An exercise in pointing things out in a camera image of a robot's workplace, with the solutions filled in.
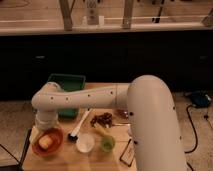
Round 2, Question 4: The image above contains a blue box on floor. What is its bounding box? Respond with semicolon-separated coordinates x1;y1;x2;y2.
190;92;211;108

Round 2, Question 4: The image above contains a dark red plate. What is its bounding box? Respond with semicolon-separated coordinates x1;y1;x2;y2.
115;109;128;119

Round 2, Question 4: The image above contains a metal spoon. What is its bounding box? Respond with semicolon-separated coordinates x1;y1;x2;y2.
112;123;130;126

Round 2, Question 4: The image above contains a green plastic tray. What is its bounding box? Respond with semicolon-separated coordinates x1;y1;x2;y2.
48;73;86;119

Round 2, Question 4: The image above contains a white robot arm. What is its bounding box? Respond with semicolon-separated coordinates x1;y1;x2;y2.
31;75;187;171

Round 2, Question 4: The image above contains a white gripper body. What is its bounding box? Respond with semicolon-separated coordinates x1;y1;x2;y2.
35;111;58;130

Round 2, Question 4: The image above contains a black cable on floor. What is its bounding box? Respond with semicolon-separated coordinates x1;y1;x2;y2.
184;103;200;171

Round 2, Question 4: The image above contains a yellow-red apple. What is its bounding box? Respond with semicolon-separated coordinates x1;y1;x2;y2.
39;135;53;149

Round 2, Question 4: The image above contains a red bowl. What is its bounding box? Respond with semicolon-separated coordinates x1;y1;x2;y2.
31;128;63;158

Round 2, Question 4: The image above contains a green cup with handle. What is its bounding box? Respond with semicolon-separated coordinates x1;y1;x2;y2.
95;127;115;152

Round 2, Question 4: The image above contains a white-handled black brush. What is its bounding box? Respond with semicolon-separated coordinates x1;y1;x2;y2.
68;109;91;141

